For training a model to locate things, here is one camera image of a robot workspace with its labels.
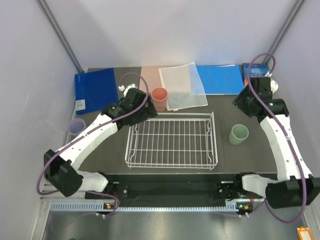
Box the pink cup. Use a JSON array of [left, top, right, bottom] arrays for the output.
[[151, 87, 168, 112]]

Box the green cup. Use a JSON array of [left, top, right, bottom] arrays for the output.
[[229, 124, 249, 146]]

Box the large purple cup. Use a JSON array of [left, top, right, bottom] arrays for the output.
[[67, 118, 87, 136]]

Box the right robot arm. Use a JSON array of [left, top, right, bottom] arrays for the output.
[[232, 77, 320, 209]]

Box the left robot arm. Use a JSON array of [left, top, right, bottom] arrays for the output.
[[43, 87, 158, 199]]

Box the pink board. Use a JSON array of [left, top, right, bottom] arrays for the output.
[[140, 66, 164, 94]]

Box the Jane Eyre paperback book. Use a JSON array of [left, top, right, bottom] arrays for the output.
[[241, 63, 269, 87]]

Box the light blue folder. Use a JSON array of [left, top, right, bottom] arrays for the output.
[[196, 64, 244, 95]]

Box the dark blue folder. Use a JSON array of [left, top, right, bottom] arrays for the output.
[[74, 68, 119, 115]]

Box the white mesh bag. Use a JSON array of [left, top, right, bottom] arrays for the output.
[[158, 62, 208, 112]]

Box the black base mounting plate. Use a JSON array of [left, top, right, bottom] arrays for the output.
[[84, 174, 251, 208]]

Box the orange key tag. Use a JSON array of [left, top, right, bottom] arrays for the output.
[[297, 226, 314, 240]]

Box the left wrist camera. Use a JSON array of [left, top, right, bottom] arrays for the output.
[[118, 83, 138, 97]]

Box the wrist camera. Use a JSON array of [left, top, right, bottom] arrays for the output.
[[264, 71, 279, 94], [118, 83, 138, 97]]

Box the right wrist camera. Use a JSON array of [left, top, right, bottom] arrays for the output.
[[264, 71, 279, 94]]

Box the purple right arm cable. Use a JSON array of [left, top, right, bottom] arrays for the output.
[[243, 53, 310, 224]]

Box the white wire dish rack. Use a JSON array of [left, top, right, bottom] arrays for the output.
[[124, 112, 218, 170]]

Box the white slotted cable duct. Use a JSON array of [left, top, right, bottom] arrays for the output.
[[50, 201, 252, 213]]

